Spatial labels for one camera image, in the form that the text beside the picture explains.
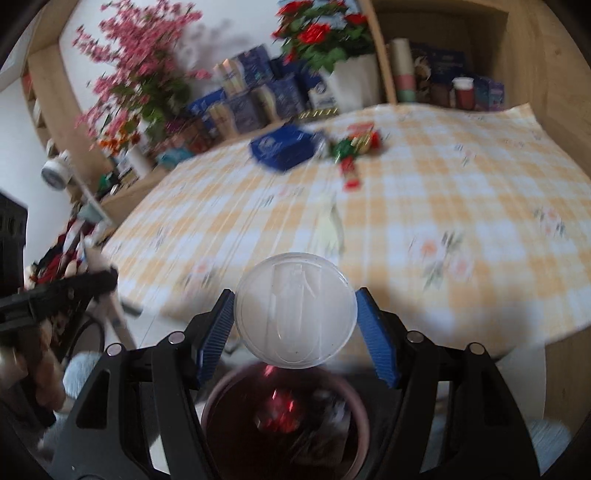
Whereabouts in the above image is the white slim vase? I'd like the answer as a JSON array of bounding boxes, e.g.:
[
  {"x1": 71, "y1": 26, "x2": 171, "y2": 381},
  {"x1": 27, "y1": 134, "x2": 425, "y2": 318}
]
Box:
[{"x1": 124, "y1": 145, "x2": 153, "y2": 178}]

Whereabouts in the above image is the orange flower bunch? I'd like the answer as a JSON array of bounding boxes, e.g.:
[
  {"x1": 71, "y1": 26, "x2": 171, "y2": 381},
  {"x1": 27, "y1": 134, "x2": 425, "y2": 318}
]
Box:
[{"x1": 99, "y1": 131, "x2": 139, "y2": 154}]

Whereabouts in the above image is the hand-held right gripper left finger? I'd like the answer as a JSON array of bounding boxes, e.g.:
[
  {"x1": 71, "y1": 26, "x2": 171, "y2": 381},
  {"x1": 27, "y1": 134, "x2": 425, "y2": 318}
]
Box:
[{"x1": 51, "y1": 288, "x2": 236, "y2": 480}]

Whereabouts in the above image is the purple printed box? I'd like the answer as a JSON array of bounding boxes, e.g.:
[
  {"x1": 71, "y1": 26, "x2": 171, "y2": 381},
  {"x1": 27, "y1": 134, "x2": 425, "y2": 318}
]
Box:
[{"x1": 475, "y1": 76, "x2": 505, "y2": 112}]

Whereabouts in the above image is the dark blue picture book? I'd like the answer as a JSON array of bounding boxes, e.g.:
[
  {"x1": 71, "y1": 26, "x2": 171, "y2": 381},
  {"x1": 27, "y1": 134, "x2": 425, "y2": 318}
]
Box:
[{"x1": 414, "y1": 44, "x2": 439, "y2": 104}]

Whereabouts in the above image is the checkered floral tablecloth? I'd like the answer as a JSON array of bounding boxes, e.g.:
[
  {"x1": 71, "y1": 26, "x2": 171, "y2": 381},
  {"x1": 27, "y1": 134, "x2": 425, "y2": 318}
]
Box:
[{"x1": 99, "y1": 102, "x2": 591, "y2": 347}]

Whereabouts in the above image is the blue white carton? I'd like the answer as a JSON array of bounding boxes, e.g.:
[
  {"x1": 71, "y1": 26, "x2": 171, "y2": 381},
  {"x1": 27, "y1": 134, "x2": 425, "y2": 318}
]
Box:
[{"x1": 307, "y1": 78, "x2": 340, "y2": 112}]

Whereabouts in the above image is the light blue fluffy robe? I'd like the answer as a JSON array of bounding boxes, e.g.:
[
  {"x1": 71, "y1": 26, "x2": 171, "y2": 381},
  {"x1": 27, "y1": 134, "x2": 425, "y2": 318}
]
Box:
[{"x1": 526, "y1": 418, "x2": 575, "y2": 480}]

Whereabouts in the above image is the stack of pastel cups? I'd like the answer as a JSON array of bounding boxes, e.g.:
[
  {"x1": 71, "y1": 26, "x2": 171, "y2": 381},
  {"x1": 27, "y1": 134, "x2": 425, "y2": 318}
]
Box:
[{"x1": 390, "y1": 39, "x2": 416, "y2": 103}]

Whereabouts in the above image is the white plastic fork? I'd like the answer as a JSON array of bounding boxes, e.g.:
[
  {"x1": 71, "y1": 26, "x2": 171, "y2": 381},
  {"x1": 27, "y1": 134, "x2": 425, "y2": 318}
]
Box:
[{"x1": 314, "y1": 191, "x2": 347, "y2": 254}]

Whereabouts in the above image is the white square flower pot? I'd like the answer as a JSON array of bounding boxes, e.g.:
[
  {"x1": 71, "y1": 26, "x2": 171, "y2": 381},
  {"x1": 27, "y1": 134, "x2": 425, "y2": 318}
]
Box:
[{"x1": 323, "y1": 54, "x2": 382, "y2": 112}]

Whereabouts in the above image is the red cup white lid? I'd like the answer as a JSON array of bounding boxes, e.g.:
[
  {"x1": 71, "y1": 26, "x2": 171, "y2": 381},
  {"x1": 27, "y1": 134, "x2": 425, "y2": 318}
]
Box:
[{"x1": 451, "y1": 78, "x2": 476, "y2": 110}]

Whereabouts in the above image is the brown teal scalloped planter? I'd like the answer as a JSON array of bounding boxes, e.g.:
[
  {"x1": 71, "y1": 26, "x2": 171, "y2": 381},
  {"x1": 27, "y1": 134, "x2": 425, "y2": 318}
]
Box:
[{"x1": 157, "y1": 117, "x2": 208, "y2": 168}]

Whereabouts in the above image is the pink blossom bouquet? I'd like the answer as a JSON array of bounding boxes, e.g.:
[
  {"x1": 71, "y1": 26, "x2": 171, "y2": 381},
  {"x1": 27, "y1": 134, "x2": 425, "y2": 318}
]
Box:
[{"x1": 74, "y1": 0, "x2": 211, "y2": 144}]

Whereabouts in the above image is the dark red trash bin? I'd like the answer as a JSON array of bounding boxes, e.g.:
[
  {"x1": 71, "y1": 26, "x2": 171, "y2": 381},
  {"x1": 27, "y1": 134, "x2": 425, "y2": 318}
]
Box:
[{"x1": 201, "y1": 362, "x2": 370, "y2": 480}]

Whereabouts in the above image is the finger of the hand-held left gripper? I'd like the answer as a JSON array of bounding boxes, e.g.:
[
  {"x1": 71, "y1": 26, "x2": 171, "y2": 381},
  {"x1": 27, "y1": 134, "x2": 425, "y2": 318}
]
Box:
[{"x1": 28, "y1": 269, "x2": 118, "y2": 315}]

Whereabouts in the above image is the red snack wrapper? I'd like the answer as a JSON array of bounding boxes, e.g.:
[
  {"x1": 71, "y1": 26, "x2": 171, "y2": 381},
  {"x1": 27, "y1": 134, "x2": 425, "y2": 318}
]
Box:
[{"x1": 346, "y1": 121, "x2": 384, "y2": 153}]

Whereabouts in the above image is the red white cloth pile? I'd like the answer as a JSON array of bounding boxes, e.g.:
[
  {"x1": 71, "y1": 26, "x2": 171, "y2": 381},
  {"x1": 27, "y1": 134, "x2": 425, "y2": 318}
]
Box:
[{"x1": 28, "y1": 217, "x2": 116, "y2": 287}]

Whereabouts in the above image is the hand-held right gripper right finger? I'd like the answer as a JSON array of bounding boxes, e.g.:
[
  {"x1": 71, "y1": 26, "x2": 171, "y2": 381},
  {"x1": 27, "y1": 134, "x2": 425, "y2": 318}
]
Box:
[{"x1": 355, "y1": 287, "x2": 541, "y2": 480}]

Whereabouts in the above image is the clear round plastic lid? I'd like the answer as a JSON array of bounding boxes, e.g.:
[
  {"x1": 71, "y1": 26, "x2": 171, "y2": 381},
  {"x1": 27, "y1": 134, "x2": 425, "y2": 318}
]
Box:
[{"x1": 234, "y1": 252, "x2": 358, "y2": 368}]

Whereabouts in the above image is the white small fan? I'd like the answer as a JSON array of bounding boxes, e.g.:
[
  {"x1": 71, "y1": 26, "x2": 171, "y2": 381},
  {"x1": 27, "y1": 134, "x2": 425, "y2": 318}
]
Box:
[{"x1": 41, "y1": 150, "x2": 73, "y2": 190}]

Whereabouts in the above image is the dark blue small box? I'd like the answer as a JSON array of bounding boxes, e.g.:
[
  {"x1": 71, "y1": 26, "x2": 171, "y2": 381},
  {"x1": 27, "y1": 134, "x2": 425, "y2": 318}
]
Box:
[{"x1": 270, "y1": 58, "x2": 301, "y2": 81}]

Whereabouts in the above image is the red rose bouquet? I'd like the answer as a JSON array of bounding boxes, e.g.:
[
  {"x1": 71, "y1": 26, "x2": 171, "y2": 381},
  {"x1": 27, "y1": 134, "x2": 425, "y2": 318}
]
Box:
[{"x1": 272, "y1": 0, "x2": 375, "y2": 72}]

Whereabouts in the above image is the green foil wrapper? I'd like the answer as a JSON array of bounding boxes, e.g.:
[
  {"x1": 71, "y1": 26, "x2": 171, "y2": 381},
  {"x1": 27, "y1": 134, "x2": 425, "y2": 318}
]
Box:
[{"x1": 329, "y1": 137, "x2": 355, "y2": 163}]

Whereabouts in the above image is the blue printed box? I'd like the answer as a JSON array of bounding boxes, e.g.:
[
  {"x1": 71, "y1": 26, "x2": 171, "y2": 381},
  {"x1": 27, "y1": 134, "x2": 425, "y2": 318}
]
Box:
[{"x1": 438, "y1": 48, "x2": 467, "y2": 84}]

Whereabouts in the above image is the person's left hand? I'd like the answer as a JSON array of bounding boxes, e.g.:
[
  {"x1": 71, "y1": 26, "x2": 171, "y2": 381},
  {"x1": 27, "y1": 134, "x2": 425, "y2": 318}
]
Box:
[{"x1": 25, "y1": 318, "x2": 68, "y2": 411}]

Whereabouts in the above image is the red strip wrapper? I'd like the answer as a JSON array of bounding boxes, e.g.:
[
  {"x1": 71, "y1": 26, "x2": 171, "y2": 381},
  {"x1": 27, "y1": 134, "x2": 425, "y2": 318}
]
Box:
[{"x1": 339, "y1": 157, "x2": 363, "y2": 191}]

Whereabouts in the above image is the blue tissue packet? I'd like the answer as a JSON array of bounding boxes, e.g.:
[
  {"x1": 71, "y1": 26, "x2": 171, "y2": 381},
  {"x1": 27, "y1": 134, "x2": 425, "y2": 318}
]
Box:
[{"x1": 249, "y1": 124, "x2": 324, "y2": 174}]

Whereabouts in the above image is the blue flat carton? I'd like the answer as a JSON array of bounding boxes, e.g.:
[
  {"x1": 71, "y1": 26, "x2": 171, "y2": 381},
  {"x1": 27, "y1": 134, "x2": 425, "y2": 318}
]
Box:
[{"x1": 187, "y1": 88, "x2": 229, "y2": 118}]

